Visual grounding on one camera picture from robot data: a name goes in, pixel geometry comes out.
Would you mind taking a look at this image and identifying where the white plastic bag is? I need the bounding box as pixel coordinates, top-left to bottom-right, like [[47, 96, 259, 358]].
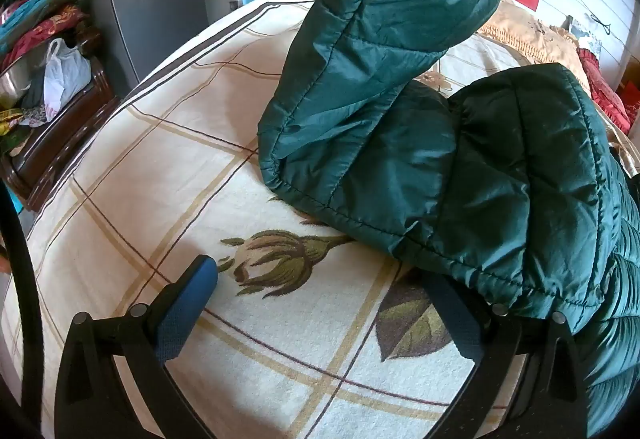
[[43, 38, 92, 121]]

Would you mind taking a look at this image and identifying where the floral cream bedspread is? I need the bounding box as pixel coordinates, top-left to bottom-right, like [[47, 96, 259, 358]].
[[28, 0, 473, 438]]

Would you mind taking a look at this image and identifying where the pile of colourful clothes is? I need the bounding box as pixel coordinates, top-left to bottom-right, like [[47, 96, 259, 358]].
[[1, 0, 87, 136]]

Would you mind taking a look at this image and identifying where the dark wooden chair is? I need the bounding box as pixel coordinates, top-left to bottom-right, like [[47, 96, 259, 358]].
[[1, 21, 119, 211]]

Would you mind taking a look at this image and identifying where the black braided cable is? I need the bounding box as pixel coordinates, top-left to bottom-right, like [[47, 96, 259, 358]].
[[0, 178, 47, 425]]

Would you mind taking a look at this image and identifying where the red pillow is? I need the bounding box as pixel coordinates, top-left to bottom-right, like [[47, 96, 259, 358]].
[[577, 49, 631, 134]]

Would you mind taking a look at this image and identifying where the dark green puffer jacket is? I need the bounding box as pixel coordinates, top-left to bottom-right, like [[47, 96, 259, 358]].
[[258, 0, 639, 437]]

